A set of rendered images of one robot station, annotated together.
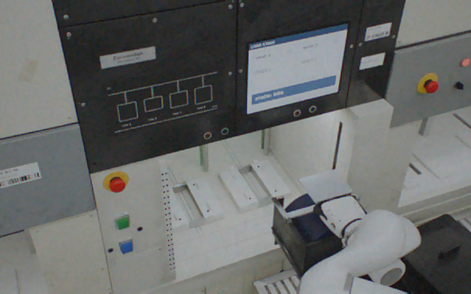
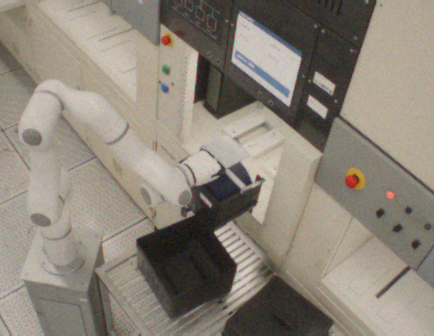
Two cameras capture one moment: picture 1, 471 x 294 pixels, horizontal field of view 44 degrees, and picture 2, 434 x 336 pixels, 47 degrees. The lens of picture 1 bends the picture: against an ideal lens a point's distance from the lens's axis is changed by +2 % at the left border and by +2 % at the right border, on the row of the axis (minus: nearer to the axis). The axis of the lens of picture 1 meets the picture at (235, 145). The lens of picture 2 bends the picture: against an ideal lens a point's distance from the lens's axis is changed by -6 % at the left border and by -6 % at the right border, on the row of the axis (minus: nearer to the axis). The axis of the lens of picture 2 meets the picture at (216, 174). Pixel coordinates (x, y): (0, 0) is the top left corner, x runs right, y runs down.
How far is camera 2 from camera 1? 158 cm
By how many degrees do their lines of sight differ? 49
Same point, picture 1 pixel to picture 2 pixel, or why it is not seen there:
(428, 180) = (370, 304)
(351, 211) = (200, 166)
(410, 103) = (340, 183)
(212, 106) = (214, 35)
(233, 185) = not seen: hidden behind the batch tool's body
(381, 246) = (69, 97)
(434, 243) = (288, 310)
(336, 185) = (228, 157)
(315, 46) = (278, 50)
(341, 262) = (58, 85)
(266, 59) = (247, 30)
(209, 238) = not seen: hidden behind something
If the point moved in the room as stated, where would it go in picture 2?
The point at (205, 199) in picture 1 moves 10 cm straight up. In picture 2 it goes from (261, 142) to (264, 126)
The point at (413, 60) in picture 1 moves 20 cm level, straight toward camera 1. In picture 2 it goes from (346, 140) to (279, 131)
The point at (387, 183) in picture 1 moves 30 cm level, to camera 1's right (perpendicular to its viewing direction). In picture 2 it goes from (314, 244) to (347, 316)
